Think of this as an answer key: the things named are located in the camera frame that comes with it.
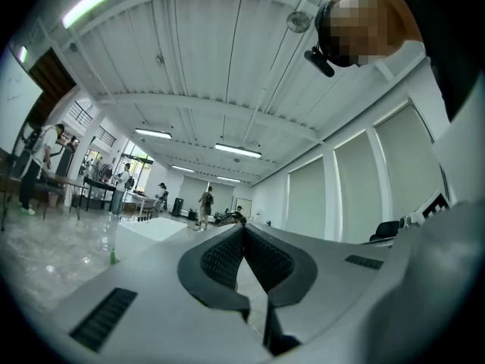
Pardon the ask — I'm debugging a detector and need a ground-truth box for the black office chair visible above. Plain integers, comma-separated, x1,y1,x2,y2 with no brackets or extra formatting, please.
368,220,402,243

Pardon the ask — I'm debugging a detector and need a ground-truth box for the white table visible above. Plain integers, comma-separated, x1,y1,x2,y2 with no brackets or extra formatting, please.
124,190,161,219

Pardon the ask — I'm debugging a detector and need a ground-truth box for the person's dark shirt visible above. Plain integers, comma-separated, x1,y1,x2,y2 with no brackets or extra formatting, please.
396,0,485,123

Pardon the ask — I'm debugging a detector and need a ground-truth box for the black table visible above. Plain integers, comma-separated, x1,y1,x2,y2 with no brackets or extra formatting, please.
81,176,117,212

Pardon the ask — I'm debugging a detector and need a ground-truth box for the white low platform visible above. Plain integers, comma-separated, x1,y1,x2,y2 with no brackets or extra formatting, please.
114,217,189,258

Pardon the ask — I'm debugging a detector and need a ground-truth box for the brown table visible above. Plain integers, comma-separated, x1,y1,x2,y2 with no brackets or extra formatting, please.
36,171,86,221

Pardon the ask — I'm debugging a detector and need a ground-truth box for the person's head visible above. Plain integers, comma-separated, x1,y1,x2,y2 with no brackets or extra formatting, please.
314,0,425,68

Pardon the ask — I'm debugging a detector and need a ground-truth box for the pale door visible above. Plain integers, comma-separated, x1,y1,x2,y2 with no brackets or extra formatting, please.
233,198,252,220

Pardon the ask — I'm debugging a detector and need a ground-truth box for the black head-worn camera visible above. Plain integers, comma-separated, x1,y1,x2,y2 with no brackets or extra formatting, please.
303,49,336,78

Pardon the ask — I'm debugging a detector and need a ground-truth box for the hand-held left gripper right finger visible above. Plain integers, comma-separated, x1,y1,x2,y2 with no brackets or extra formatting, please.
242,224,319,357

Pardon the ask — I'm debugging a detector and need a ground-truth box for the brown staircase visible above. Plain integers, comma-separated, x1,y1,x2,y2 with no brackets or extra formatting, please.
24,47,79,125

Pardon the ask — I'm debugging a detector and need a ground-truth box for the round grey ceiling fixture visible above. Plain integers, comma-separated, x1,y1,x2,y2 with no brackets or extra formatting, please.
286,11,310,34

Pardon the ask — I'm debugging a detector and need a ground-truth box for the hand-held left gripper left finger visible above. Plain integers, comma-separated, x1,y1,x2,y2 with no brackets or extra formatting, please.
177,224,252,322

